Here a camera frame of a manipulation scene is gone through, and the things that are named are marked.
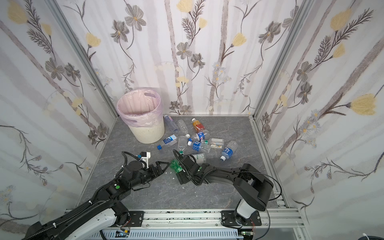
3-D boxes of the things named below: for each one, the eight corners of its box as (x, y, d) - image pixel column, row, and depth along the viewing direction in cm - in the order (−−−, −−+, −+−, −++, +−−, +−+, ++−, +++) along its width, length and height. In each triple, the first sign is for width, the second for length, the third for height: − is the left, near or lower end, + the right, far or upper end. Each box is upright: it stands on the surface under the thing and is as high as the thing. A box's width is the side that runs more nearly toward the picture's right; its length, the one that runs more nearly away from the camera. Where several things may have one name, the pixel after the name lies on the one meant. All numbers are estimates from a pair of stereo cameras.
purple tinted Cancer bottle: (173, 133, 111) (172, 130, 108) (164, 119, 121) (163, 115, 117) (179, 131, 113) (178, 127, 109) (169, 117, 122) (169, 113, 119)
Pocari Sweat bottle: (217, 159, 98) (218, 155, 93) (229, 143, 106) (230, 138, 101) (225, 164, 95) (227, 160, 91) (237, 147, 103) (238, 143, 99)
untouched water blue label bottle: (160, 152, 101) (159, 148, 97) (157, 148, 103) (156, 144, 99) (178, 142, 107) (177, 137, 103) (174, 138, 109) (173, 133, 105)
